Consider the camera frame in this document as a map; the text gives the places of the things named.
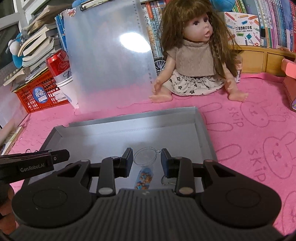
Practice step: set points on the pink cardboard phone stand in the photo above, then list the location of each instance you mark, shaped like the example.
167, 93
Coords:
290, 85

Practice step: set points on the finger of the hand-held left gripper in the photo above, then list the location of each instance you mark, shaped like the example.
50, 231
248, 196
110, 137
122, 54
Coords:
60, 155

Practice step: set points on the flat book beside towel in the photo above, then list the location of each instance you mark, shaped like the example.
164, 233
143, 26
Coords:
10, 141

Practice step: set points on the frosted plastic clipboard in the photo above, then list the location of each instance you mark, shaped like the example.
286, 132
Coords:
108, 58

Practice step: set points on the row of shelved books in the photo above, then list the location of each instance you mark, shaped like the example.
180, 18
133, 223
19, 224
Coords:
275, 23

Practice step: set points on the small pink-label bottle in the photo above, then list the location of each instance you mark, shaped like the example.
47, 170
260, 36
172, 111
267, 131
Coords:
239, 74

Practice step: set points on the white paper cup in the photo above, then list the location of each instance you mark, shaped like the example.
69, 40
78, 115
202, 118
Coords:
67, 89

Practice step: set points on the blue plush ball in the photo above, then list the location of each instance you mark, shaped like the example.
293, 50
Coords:
222, 4

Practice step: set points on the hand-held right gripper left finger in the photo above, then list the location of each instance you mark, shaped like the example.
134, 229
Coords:
129, 162

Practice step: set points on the long-haired baby doll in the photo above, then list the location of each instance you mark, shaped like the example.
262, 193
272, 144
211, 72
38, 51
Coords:
194, 58

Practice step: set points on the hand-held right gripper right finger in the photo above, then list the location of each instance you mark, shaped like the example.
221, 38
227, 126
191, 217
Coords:
164, 162

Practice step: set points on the pink rabbit-print towel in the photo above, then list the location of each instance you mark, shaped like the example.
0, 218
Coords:
249, 129

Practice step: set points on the red drink can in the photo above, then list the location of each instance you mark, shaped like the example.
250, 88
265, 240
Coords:
57, 64

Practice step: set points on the blue plush toy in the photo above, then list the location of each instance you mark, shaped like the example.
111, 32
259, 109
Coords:
15, 49

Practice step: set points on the red plastic basket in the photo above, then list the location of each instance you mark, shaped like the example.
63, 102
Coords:
39, 97

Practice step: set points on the wooden drawer unit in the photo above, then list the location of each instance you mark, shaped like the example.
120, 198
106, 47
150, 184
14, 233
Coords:
266, 59

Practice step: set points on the person's left hand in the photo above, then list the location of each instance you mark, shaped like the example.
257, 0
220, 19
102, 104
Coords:
5, 220

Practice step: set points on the pencil-print label printer box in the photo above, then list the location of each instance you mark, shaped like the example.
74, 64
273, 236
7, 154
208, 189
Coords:
242, 29

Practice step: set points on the stack of worn books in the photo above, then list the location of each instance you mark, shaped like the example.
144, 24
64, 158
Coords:
39, 46

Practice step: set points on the silver cardboard box tray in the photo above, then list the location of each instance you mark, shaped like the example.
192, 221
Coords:
138, 129

